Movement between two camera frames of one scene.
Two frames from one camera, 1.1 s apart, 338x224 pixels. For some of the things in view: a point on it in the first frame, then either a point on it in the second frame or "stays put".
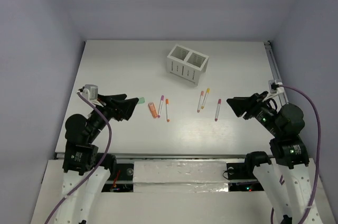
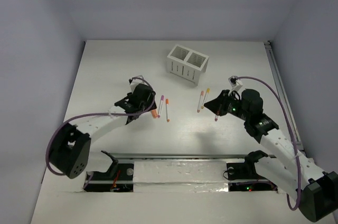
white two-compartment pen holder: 186,64 stays put
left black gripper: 113,106 → 144,104
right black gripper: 249,103 → 217,105
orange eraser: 153,110 stays put
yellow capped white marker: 205,98 stays put
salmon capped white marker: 200,101 stays put
